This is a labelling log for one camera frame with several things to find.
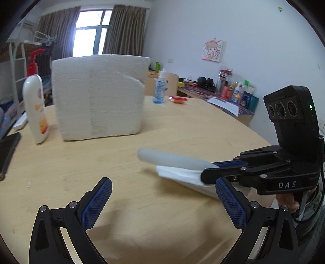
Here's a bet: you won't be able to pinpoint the black phone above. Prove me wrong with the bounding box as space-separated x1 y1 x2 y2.
0 132 22 181

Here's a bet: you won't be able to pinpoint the white foam box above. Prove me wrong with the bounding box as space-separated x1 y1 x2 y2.
51 54 151 142

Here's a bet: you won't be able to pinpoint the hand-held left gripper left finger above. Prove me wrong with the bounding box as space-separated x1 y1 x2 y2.
29 177 113 264

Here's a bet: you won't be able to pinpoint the white bottle green cap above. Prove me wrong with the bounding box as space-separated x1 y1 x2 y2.
241 80 255 95

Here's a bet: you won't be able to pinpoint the glass balcony door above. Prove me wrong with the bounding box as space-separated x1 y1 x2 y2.
72 10 114 58

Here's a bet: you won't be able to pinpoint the white remote control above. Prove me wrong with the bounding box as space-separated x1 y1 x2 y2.
13 112 28 131

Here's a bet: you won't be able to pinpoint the dark hanging clothes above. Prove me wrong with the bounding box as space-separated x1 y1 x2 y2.
36 48 53 77

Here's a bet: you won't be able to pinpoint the white cloth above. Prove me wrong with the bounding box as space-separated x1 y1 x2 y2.
155 166 252 201

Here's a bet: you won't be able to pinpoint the brown curtain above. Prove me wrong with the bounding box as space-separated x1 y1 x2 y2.
103 4 150 58
38 6 82 61

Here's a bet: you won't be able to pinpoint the white lotion bottle red pump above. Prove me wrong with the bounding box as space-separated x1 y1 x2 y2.
22 49 50 144

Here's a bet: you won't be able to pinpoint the person's right hand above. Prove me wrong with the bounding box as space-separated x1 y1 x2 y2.
275 193 300 214

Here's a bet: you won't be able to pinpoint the printed paper sheet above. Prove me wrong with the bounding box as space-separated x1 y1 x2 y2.
206 96 240 117

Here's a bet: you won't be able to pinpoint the dark blue bottle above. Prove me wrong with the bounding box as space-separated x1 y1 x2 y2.
240 92 260 111

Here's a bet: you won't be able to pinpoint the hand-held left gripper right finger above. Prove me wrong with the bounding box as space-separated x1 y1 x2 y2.
215 177 299 264

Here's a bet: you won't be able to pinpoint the steel thermos flask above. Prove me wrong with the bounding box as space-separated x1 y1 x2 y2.
217 68 232 92

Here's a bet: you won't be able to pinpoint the blue plaid quilt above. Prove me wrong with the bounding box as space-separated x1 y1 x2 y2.
0 100 26 133

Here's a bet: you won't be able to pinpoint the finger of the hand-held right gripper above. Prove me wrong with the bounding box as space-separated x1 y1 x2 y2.
200 160 292 185
211 148 282 169

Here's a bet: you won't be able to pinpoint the red drink can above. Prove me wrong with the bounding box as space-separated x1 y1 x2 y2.
221 86 234 101

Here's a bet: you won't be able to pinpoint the wooden chair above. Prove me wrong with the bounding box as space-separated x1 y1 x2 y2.
165 72 180 96

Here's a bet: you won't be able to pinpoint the light grey cloth roll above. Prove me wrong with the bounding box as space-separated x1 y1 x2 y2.
138 149 217 169

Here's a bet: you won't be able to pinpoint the pink wall poster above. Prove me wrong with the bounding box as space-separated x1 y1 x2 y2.
202 39 226 63

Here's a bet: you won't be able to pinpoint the black headphones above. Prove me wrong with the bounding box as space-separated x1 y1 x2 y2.
197 77 216 89

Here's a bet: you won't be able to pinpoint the clear blue spray bottle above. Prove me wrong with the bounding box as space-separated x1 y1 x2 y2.
152 69 167 105

